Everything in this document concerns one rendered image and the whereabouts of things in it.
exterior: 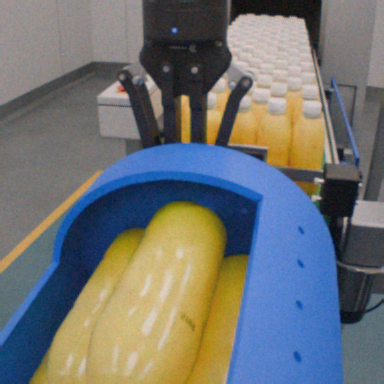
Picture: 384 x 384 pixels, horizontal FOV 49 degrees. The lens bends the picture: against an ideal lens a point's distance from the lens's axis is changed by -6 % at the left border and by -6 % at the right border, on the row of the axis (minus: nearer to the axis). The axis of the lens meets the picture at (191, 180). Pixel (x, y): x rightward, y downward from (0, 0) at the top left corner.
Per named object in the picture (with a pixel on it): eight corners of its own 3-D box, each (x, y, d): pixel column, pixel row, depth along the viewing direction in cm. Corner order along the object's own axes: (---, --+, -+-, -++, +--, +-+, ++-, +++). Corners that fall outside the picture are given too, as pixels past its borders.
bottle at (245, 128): (247, 177, 106) (252, 98, 97) (257, 191, 100) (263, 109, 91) (218, 179, 105) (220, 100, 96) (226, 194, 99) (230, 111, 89)
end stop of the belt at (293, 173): (154, 167, 99) (153, 155, 98) (155, 165, 100) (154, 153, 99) (335, 185, 92) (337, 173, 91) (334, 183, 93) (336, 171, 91)
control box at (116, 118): (100, 137, 102) (96, 95, 98) (128, 109, 120) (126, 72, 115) (140, 140, 101) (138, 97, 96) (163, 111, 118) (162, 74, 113)
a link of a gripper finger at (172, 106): (175, 62, 38) (159, 61, 38) (174, 176, 43) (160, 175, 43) (185, 53, 41) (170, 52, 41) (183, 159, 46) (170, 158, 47)
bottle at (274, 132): (276, 200, 97) (285, 115, 87) (248, 190, 100) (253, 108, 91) (290, 187, 102) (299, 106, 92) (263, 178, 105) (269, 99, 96)
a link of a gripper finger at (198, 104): (194, 54, 41) (209, 54, 41) (196, 160, 46) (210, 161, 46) (185, 63, 38) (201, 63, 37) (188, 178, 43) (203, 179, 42)
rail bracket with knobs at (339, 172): (309, 220, 90) (316, 175, 85) (309, 202, 96) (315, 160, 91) (356, 224, 88) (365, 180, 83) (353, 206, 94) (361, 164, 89)
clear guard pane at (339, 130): (325, 303, 128) (356, 159, 105) (318, 183, 196) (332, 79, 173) (327, 303, 128) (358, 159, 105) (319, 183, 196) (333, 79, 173)
